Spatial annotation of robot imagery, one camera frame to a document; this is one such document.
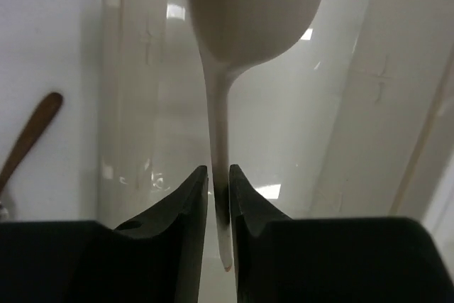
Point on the silver spoon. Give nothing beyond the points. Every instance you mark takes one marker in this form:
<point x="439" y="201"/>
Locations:
<point x="232" y="37"/>

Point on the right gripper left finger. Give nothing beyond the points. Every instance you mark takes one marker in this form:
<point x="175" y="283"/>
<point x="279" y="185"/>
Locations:
<point x="154" y="256"/>

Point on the copper fork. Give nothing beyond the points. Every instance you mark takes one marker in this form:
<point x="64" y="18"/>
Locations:
<point x="42" y="116"/>

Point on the left white container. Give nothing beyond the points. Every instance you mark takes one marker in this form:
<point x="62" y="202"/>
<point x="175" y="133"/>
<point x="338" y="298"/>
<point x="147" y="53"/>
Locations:
<point x="322" y="124"/>

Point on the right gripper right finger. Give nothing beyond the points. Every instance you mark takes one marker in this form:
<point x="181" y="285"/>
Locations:
<point x="369" y="259"/>

